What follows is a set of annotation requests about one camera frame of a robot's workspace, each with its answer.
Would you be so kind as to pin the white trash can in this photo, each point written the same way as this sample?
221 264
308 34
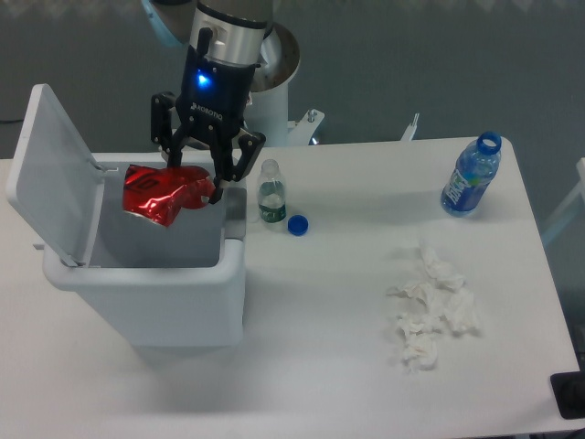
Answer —
181 286

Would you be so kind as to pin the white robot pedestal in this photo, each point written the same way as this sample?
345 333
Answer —
267 107

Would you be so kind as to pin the white frame at right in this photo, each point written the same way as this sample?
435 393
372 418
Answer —
566 211

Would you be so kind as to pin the blue bottle cap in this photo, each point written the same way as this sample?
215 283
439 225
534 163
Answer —
297 225

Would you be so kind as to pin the crushed red can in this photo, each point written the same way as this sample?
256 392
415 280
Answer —
159 194

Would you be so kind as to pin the black device at edge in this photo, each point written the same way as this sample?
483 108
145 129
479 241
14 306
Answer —
568 389

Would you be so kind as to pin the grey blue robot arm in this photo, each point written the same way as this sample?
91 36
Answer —
177 17

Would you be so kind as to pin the clear green label bottle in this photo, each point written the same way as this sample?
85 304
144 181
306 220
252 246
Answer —
271 196

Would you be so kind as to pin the white trash can lid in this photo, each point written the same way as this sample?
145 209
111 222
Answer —
55 183

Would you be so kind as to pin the crumpled white tissue pile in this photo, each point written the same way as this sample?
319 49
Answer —
445 303

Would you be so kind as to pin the blue plastic bottle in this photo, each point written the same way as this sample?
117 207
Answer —
475 169

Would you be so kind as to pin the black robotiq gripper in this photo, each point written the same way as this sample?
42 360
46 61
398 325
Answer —
223 53

